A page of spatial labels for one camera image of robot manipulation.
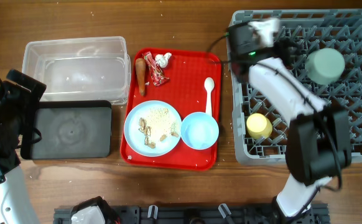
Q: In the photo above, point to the light blue bowl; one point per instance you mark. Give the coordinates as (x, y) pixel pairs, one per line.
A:
(199, 131)

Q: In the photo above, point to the food scraps on plate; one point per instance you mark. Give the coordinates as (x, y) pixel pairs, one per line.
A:
(157, 125)

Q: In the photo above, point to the yellow plastic cup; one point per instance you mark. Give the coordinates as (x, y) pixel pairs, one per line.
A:
(258, 126)

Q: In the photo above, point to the red plastic tray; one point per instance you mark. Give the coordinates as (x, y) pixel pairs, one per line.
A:
(185, 91)

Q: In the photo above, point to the red candy wrapper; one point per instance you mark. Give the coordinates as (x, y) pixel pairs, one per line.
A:
(157, 75)

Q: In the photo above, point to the light blue plate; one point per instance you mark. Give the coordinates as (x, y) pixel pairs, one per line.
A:
(135, 138)

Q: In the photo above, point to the black plastic tray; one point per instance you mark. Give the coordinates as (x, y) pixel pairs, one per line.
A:
(68, 130)

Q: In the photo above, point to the orange carrot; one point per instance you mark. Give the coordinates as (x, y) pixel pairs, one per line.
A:
(140, 66)

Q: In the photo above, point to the pale green bowl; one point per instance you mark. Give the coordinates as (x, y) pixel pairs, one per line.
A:
(325, 66)

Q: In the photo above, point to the clear plastic bin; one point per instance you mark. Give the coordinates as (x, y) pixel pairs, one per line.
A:
(92, 68)

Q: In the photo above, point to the white plastic spoon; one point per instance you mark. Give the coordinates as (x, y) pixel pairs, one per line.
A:
(209, 85)

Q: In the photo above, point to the crumpled white tissue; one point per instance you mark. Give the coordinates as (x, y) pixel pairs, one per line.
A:
(163, 60)

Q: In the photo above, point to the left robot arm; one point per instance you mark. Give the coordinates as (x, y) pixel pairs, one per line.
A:
(19, 99)

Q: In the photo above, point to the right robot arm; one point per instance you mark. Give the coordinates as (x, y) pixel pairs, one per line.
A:
(318, 143)

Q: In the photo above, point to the grey dishwasher rack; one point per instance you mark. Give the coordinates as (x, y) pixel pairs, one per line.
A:
(311, 29)

